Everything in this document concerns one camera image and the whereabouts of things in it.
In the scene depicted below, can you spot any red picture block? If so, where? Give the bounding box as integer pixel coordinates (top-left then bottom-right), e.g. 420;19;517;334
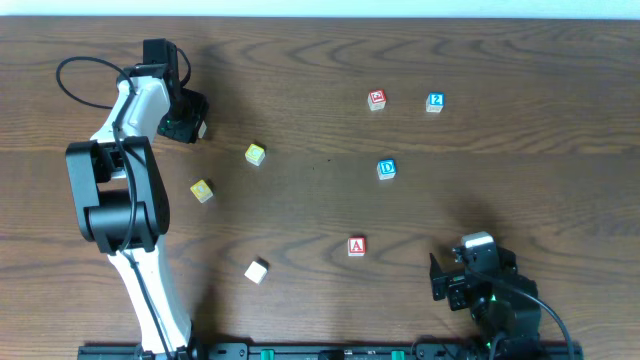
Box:
367;89;387;111

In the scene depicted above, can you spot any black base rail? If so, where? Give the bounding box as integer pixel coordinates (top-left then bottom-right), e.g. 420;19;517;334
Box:
77;341;584;360

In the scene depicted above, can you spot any blue number 2 block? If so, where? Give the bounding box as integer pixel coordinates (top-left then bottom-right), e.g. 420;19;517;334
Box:
426;92;446;113

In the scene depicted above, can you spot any red letter A block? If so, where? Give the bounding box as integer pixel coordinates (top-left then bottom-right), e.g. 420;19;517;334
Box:
347;237;366;257

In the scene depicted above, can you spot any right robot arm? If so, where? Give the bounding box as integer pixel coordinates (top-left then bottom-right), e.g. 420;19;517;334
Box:
429;242;542;359

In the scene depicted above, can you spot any red letter I block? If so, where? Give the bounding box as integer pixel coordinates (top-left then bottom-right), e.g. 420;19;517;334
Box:
198;122;207;139

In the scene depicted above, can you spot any plain cream wooden block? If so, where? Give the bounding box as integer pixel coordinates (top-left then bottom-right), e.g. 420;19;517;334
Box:
244;260;269;285

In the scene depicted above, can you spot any yellow block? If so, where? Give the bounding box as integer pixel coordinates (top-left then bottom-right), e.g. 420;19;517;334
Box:
190;179;215;203
245;144;266;166

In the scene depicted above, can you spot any yellow block lower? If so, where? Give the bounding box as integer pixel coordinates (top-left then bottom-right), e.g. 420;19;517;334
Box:
190;179;215;203

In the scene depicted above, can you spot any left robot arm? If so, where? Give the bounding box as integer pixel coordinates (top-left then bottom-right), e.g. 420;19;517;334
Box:
65;39;209;359

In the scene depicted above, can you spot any yellow block upper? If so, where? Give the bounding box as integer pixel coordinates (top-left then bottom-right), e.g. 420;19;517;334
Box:
245;144;266;166

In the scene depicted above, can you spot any blue letter D block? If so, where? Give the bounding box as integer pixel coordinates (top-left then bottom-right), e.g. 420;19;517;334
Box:
376;159;397;180

